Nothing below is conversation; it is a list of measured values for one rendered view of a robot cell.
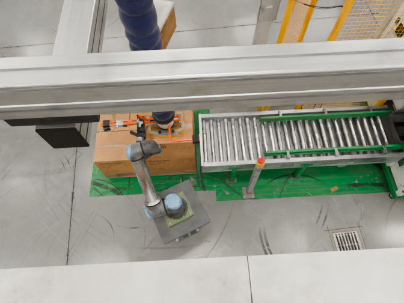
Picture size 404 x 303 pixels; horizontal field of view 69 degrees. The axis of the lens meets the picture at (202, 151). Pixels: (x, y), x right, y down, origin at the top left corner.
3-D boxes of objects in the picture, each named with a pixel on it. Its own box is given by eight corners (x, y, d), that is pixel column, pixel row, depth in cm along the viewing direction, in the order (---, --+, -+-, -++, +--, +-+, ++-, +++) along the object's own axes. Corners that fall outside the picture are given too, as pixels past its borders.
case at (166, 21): (151, 21, 430) (145, -4, 394) (177, 26, 424) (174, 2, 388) (134, 50, 406) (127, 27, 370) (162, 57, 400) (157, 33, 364)
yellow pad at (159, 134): (182, 128, 314) (182, 125, 309) (183, 136, 310) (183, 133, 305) (150, 130, 313) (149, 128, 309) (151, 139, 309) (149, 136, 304)
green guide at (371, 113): (386, 108, 366) (389, 104, 358) (388, 115, 361) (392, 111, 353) (258, 115, 365) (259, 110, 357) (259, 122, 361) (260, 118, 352)
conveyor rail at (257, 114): (379, 112, 381) (386, 104, 364) (380, 116, 379) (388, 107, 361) (201, 122, 380) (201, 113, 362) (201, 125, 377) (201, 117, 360)
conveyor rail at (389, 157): (395, 159, 353) (405, 151, 336) (397, 162, 351) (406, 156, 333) (204, 168, 352) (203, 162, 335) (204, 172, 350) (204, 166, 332)
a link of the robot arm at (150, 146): (154, 136, 240) (160, 143, 307) (139, 140, 239) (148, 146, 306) (158, 150, 239) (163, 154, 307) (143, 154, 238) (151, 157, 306)
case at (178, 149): (193, 127, 360) (192, 109, 324) (195, 157, 343) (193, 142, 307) (144, 130, 360) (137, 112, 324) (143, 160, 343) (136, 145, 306)
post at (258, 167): (250, 189, 381) (263, 158, 291) (250, 195, 379) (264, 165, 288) (245, 190, 381) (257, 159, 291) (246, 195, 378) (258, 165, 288)
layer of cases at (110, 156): (193, 105, 422) (192, 88, 386) (196, 169, 380) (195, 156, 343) (110, 109, 422) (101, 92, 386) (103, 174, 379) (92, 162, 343)
